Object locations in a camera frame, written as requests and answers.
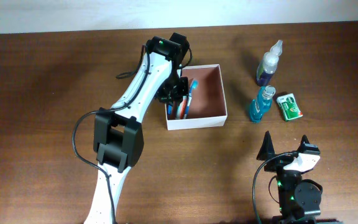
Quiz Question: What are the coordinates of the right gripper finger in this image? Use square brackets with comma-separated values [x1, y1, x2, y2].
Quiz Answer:
[298, 134, 310, 152]
[256, 131, 275, 161]

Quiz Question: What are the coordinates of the blue white toothbrush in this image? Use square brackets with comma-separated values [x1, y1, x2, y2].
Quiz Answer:
[183, 79, 198, 119]

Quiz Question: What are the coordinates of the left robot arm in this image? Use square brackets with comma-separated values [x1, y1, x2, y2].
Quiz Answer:
[85, 33, 191, 223]

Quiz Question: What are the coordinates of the blue disposable razor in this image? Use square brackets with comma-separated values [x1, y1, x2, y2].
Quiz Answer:
[167, 105, 173, 119]

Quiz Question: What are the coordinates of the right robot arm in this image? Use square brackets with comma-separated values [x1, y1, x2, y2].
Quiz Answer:
[252, 131, 341, 224]

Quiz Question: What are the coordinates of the blue mouthwash bottle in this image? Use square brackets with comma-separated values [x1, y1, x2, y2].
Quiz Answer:
[249, 85, 276, 123]

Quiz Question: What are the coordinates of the green soap packet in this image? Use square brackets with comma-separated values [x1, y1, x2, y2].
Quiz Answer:
[276, 93, 303, 121]

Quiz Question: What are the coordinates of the white cardboard box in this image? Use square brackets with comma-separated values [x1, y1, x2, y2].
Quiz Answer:
[165, 64, 227, 131]

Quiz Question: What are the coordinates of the green toothpaste tube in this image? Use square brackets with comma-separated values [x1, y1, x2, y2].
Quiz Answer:
[175, 96, 188, 119]

